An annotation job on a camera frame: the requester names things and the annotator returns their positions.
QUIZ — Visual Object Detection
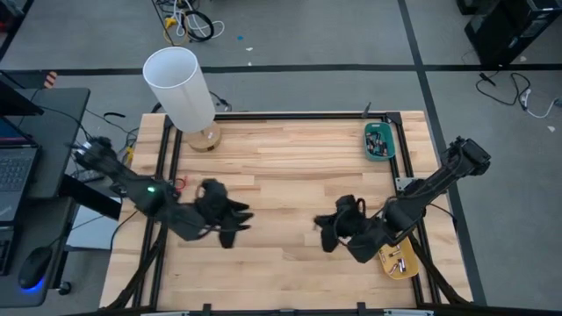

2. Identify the yellow cable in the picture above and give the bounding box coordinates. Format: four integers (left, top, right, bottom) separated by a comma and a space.
162, 16, 188, 47

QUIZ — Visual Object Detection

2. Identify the black computer tower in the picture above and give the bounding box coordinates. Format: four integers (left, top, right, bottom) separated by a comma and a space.
456, 0, 562, 68

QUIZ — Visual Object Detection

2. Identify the white cable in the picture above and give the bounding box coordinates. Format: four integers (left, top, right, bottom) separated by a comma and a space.
173, 0, 226, 40
520, 89, 562, 119

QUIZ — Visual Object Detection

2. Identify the black coiled cable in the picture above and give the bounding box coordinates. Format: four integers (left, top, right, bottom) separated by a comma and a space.
182, 9, 215, 43

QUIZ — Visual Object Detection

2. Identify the black aluminium table frame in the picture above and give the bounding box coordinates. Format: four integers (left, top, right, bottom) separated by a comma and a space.
104, 111, 473, 316

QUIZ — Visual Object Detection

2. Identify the teal plastic bin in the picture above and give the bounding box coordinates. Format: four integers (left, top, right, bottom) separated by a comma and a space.
364, 121, 397, 162

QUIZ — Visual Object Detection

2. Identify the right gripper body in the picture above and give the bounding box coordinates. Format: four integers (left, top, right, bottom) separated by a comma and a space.
335, 195, 374, 241

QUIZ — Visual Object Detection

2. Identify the white shade wooden lamp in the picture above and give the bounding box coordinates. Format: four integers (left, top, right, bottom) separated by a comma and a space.
142, 46, 223, 154

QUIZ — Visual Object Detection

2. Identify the black laptop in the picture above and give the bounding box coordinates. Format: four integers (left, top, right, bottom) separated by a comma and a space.
0, 116, 41, 227

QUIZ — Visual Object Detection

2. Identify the black computer mouse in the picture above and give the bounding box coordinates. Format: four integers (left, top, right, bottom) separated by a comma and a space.
18, 246, 54, 290

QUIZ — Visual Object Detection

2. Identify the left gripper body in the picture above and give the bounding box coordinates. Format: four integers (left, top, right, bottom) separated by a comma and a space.
195, 178, 229, 232

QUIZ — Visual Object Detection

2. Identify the black monitor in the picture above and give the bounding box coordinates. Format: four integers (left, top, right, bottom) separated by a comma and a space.
0, 72, 45, 118

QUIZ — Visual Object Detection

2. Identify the black floor cable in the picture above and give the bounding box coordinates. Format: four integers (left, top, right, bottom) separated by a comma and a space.
476, 72, 532, 107

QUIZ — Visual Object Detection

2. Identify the yellow plastic bin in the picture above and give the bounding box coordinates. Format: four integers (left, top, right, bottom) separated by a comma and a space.
378, 236, 420, 281

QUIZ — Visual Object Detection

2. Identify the black remote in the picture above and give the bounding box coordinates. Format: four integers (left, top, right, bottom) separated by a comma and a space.
72, 169, 106, 183

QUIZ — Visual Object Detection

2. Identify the black desk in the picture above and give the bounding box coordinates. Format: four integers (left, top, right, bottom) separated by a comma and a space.
0, 87, 123, 308

